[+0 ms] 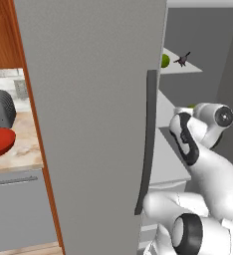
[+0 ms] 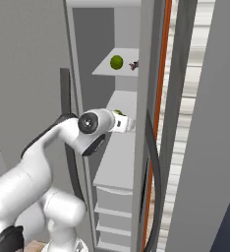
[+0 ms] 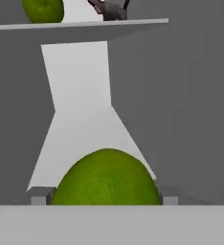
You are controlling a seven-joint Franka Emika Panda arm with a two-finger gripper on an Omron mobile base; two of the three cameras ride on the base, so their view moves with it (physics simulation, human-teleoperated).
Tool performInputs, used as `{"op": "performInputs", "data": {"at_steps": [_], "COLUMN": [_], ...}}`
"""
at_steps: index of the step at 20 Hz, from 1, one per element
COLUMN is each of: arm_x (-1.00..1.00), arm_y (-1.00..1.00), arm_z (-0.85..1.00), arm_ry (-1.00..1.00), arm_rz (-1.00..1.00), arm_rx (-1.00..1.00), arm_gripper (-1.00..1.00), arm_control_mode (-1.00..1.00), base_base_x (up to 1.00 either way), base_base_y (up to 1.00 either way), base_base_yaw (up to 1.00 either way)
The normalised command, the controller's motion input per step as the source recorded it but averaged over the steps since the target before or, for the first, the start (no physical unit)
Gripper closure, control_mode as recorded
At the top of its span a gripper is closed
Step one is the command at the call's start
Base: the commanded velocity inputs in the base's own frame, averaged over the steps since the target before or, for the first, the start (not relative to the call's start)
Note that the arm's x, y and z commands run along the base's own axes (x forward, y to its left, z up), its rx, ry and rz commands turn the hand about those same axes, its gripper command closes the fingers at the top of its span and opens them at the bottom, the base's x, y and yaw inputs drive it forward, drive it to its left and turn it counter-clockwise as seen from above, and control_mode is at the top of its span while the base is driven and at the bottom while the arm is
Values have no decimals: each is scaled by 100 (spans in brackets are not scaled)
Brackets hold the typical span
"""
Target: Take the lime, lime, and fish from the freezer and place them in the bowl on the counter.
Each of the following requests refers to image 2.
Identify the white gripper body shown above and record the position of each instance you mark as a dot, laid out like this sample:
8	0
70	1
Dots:
130	124

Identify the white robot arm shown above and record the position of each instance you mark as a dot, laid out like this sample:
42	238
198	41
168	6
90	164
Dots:
28	183

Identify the green lime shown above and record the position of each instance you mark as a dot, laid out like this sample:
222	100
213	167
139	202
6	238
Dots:
116	62
118	112

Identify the grey long freezer shelf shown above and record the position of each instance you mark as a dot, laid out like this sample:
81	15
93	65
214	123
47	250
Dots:
120	164

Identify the small dark fish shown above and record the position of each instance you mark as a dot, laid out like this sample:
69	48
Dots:
134	65

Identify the grey short freezer shelf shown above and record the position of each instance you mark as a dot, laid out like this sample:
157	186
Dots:
103	70

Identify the grey freezer drawers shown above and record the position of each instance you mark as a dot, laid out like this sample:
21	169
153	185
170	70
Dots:
115	210

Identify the grey freezer housing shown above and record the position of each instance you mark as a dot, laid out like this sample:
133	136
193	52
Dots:
94	39

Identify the grey freezer door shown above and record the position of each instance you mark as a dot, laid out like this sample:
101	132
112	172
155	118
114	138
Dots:
25	65

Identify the grey fridge door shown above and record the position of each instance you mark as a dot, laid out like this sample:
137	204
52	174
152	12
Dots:
145	65

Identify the orange wooden side panel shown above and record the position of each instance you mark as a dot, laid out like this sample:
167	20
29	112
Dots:
162	65

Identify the grey tall cabinet panel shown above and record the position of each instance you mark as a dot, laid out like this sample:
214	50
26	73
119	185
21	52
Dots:
212	114

